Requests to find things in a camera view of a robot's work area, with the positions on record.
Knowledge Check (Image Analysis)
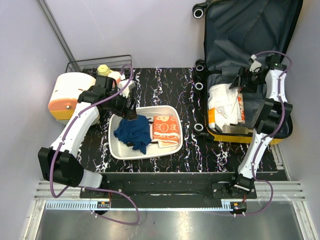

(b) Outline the orange white patterned towel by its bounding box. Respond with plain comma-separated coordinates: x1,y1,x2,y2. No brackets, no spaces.
152,115,180,149

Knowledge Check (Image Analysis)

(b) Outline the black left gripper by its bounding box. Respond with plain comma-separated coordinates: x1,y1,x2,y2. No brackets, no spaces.
106,88,138,121

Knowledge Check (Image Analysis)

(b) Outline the pink cup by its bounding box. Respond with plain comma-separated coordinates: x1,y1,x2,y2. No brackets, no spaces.
107,71,122,89

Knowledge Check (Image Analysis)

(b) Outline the yellow Pikachu suitcase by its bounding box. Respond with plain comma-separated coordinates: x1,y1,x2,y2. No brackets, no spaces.
192,0,305,145

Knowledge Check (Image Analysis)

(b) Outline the white cloth garment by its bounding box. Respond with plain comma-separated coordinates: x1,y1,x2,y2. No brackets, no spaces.
207,83,241,128

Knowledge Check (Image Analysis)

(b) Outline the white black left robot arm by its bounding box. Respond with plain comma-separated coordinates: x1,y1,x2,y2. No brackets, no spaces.
38,75,137,198

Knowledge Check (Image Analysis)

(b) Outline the white plastic tray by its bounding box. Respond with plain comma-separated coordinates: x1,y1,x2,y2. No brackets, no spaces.
108,105,183,160

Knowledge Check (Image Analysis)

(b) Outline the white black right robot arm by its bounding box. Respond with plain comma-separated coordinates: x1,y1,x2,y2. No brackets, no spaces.
227,50,293,199

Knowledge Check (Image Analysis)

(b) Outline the black wire basket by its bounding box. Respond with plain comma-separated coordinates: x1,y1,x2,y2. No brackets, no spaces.
65,54,133,77

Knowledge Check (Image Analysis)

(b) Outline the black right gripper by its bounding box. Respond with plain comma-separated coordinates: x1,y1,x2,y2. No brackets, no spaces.
228,66,266,94

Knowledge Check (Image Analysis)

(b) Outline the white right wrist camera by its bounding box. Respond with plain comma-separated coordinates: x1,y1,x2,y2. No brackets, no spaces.
249,54,262,73

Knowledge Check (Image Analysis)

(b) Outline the orange floral cloth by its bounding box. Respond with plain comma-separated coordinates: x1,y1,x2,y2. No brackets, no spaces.
237,93,245,124

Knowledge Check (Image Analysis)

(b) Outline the pink yellow drawer box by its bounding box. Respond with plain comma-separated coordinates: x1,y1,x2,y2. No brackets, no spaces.
48,72,96,125

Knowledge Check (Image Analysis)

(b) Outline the navy blue garment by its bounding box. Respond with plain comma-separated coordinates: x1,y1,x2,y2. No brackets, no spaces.
113,115,152,155

